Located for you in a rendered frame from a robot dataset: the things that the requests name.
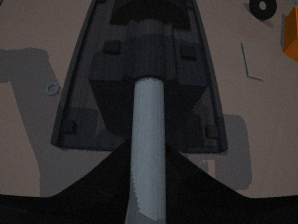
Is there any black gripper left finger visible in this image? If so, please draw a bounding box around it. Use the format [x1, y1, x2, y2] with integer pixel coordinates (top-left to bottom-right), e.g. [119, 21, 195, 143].
[0, 140, 132, 224]

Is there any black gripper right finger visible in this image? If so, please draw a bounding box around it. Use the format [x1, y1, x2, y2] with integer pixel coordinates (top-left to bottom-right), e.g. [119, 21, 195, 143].
[165, 143, 298, 224]

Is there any orange shallow tray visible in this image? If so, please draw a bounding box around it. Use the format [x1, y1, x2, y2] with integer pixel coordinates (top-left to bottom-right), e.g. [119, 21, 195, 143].
[283, 6, 298, 63]

